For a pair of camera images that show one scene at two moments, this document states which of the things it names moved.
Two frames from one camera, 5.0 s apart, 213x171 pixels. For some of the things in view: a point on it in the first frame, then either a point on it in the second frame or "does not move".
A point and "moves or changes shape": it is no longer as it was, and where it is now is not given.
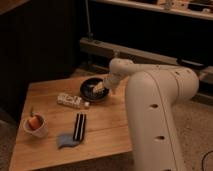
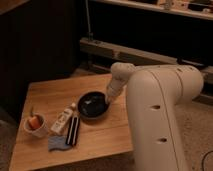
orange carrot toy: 34,122 does not move
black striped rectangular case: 80,127 → 73,130
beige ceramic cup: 42,128 does not move
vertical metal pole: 88,21 does not move
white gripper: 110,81 → 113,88
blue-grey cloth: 66,140 moves or changes shape
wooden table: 58,124 does not move
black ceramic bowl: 86,90 → 93,105
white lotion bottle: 71,101 → 62,119
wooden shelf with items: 202,9 does not move
